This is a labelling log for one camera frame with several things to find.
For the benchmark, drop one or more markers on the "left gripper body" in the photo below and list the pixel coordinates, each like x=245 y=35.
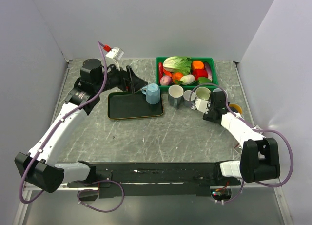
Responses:
x=115 y=78

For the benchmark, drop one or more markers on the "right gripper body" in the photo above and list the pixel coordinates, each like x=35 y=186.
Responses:
x=208 y=116

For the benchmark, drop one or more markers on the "frosted grey mug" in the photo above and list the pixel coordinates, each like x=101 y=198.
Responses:
x=219 y=93

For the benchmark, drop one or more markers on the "blue patterned mug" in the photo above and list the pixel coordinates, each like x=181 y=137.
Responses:
x=235 y=108

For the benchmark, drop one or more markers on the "light blue faceted mug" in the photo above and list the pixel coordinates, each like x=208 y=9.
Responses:
x=152 y=93

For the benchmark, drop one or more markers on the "light green mug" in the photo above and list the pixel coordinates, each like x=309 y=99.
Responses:
x=203 y=93

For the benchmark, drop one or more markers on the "small grey-blue mug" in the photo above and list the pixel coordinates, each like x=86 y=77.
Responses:
x=189 y=98

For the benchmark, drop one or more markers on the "large grey faceted mug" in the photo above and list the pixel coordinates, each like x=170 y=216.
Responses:
x=175 y=95

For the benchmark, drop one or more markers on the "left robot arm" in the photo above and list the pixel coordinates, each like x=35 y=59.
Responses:
x=39 y=166

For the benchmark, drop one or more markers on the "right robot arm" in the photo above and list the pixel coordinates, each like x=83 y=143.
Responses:
x=259 y=157

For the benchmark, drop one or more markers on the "black serving tray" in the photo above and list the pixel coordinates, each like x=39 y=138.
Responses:
x=125 y=105

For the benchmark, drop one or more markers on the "purple toy onion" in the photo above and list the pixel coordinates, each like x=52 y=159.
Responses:
x=165 y=80

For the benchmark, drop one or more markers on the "red toy chili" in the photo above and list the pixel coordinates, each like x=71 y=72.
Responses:
x=160 y=69

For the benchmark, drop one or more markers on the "green toy bell pepper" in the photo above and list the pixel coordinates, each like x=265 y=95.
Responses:
x=202 y=80

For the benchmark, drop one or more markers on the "red toy bell pepper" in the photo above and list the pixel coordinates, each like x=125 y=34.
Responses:
x=200 y=73

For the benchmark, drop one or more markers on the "white toy radish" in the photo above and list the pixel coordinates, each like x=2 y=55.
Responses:
x=187 y=80

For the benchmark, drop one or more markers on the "small orange toy vegetable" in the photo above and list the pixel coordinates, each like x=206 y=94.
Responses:
x=177 y=76

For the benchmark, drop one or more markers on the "purple toy eggplant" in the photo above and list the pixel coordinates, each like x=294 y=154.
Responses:
x=208 y=70

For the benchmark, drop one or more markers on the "green plastic crate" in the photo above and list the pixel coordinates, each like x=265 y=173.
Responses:
x=212 y=86

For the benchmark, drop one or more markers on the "orange toy pepper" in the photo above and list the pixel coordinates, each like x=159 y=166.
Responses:
x=197 y=65

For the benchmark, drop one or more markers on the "small packaged card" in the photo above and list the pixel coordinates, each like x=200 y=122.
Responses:
x=238 y=147

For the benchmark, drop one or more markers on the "toy cabbage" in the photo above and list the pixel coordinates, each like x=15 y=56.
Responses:
x=178 y=64

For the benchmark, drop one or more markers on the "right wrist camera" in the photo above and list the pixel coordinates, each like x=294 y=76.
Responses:
x=200 y=105

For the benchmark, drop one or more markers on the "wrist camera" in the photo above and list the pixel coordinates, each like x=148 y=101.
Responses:
x=200 y=105
x=114 y=54

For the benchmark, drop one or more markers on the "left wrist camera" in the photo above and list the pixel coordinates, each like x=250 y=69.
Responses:
x=114 y=54

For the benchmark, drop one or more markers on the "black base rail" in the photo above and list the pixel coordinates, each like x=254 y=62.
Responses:
x=155 y=179

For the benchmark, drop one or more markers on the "aluminium frame rail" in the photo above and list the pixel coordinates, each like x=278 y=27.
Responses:
x=36 y=186

